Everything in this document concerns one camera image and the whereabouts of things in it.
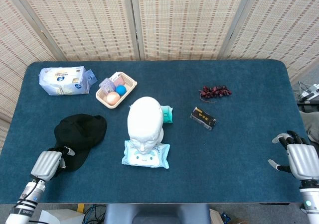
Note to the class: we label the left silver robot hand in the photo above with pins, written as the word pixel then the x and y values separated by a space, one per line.
pixel 47 164

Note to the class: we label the peach egg-shaped ball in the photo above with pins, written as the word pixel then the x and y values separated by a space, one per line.
pixel 113 98

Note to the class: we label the pink small box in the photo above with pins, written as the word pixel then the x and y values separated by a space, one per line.
pixel 117 79

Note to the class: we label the bamboo folding screen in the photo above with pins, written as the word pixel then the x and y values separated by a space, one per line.
pixel 174 22

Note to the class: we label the pale blue tissue pack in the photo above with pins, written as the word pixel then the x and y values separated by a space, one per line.
pixel 62 82

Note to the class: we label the blue ball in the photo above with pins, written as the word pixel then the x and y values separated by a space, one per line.
pixel 120 90

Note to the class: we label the white power strip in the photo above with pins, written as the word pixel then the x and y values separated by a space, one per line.
pixel 310 90

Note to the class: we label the grey cloth bundle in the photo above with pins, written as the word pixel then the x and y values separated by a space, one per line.
pixel 312 127

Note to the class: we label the black baseball cap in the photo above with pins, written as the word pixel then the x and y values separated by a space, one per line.
pixel 79 132

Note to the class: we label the beige plastic tray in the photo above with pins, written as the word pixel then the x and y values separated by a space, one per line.
pixel 129 83

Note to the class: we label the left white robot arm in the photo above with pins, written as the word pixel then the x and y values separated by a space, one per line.
pixel 27 199

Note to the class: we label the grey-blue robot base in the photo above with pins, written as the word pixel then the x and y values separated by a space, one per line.
pixel 154 214

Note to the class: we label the black rectangular box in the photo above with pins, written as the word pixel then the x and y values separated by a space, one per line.
pixel 203 118

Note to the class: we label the white cardboard box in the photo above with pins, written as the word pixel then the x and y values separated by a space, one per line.
pixel 59 217

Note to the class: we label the white foam mannequin head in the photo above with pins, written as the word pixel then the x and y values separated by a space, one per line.
pixel 144 119

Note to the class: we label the green wet wipes pack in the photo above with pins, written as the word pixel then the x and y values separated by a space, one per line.
pixel 167 114

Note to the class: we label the dark red grape bunch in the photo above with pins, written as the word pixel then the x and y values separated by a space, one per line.
pixel 216 91

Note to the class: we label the brown cardboard box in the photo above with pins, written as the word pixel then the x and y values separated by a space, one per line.
pixel 215 217

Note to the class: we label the clear purple small box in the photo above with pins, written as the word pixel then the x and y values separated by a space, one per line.
pixel 107 85

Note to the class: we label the blue felt table cover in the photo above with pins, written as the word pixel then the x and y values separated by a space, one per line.
pixel 224 159

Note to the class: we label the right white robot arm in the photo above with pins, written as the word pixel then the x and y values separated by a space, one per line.
pixel 311 204

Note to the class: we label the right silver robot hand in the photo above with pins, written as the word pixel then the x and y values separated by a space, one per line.
pixel 304 161

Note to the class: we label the blue cartoon wet wipes pack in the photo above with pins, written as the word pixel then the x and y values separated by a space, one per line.
pixel 154 159

